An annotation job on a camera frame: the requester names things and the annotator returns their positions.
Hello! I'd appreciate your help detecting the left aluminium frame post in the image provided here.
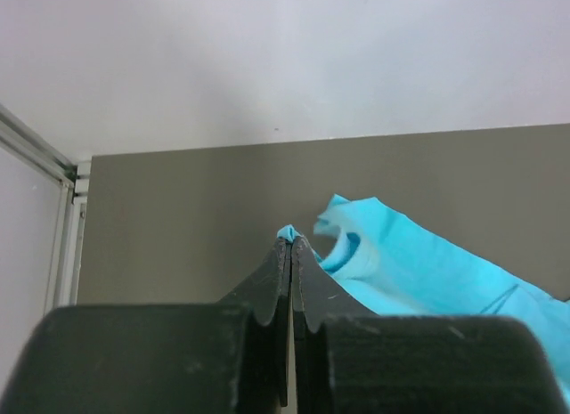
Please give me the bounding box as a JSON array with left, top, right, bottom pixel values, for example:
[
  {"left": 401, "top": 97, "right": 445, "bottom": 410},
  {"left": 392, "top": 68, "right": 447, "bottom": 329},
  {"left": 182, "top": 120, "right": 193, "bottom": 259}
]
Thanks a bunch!
[{"left": 1, "top": 107, "right": 91, "bottom": 312}]

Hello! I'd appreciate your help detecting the bright cyan t shirt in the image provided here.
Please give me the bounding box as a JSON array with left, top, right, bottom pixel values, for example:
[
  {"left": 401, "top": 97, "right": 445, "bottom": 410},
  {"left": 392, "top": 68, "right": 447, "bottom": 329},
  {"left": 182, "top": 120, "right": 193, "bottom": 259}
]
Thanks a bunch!
[{"left": 276, "top": 193, "right": 570, "bottom": 402}]

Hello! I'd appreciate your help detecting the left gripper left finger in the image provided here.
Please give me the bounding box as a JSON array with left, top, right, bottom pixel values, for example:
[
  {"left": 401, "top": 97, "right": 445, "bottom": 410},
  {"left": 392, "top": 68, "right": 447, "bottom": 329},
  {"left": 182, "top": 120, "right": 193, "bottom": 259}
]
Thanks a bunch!
[{"left": 218, "top": 238, "right": 291, "bottom": 408}]

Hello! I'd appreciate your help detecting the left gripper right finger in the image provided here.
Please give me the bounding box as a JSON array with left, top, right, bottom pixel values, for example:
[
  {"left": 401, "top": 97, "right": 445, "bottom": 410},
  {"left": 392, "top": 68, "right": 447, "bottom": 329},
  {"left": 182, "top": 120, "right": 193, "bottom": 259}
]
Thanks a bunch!
[{"left": 291, "top": 236, "right": 376, "bottom": 413}]

